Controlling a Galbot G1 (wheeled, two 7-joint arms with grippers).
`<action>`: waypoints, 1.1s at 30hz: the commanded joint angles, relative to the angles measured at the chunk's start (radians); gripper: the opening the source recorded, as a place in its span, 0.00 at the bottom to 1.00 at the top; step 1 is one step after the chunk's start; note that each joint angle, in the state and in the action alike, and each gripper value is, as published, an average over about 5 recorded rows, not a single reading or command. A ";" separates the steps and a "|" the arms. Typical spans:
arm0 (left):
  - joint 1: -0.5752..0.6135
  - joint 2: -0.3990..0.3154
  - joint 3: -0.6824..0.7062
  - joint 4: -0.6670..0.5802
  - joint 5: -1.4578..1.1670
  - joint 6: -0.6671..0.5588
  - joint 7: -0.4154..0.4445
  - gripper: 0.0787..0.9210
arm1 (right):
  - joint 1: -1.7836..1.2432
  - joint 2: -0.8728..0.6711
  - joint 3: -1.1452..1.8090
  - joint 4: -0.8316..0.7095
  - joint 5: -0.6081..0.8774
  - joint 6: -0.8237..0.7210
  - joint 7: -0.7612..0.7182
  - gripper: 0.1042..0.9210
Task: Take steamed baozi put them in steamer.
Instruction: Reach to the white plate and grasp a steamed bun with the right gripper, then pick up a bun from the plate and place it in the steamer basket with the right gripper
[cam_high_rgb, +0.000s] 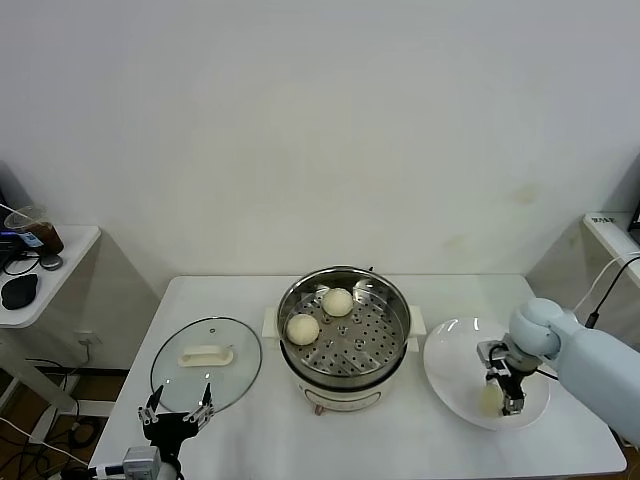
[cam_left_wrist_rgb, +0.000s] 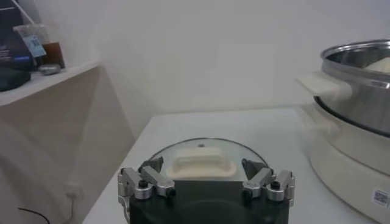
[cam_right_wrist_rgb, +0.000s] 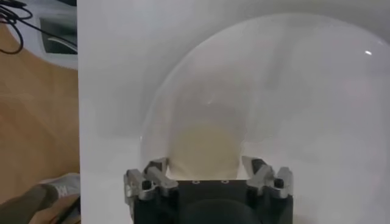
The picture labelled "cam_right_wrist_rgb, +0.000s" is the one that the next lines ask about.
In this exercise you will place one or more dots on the grey sneaker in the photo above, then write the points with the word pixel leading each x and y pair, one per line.
pixel 65 185

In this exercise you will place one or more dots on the white unit with dark panel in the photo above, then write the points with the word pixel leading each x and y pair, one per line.
pixel 58 39

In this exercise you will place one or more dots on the olive trouser leg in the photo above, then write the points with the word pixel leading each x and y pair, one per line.
pixel 24 207

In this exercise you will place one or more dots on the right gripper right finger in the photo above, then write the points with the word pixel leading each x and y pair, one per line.
pixel 268 179

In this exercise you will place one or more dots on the white round plate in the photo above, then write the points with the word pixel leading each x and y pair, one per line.
pixel 304 91

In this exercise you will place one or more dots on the white steamed baozi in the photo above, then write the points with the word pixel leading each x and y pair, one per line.
pixel 204 152

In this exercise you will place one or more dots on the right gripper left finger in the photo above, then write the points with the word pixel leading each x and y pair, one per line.
pixel 155 181

